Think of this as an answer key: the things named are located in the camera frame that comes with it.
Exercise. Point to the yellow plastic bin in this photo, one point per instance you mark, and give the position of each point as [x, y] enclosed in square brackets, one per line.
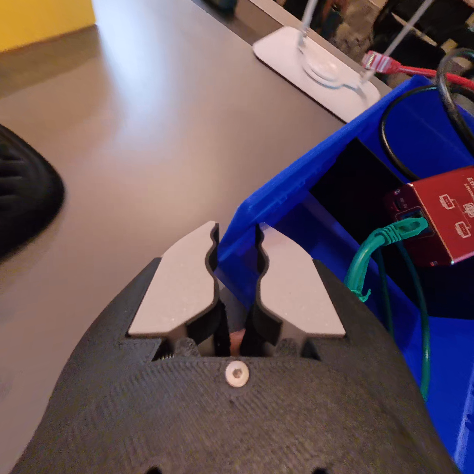
[44, 22]

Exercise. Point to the blue plastic bin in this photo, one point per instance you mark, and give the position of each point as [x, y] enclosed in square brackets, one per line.
[281, 185]

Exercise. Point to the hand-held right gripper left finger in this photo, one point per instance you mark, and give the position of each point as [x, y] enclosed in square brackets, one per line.
[177, 285]

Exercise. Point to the red splitter box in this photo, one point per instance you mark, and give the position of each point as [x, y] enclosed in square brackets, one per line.
[440, 229]

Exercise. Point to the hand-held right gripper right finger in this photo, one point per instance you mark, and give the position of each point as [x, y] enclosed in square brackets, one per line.
[296, 292]

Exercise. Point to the black rounded object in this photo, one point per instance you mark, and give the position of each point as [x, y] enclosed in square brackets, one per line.
[26, 192]

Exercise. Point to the background storage rack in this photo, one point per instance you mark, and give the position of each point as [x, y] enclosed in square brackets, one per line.
[426, 52]

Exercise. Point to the white sign stand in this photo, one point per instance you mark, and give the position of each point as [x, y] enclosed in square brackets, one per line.
[281, 52]

